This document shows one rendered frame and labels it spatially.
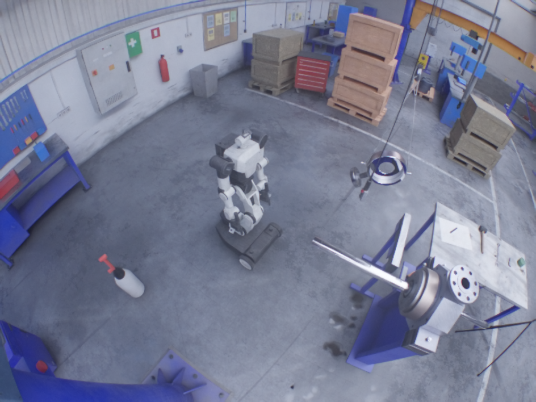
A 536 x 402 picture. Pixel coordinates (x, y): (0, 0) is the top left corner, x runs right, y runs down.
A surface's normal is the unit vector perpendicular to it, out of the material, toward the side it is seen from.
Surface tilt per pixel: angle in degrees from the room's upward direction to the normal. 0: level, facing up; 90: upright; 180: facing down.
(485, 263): 0
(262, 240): 0
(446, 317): 45
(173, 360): 0
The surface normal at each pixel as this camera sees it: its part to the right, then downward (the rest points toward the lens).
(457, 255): 0.04, -0.63
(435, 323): -0.33, 0.00
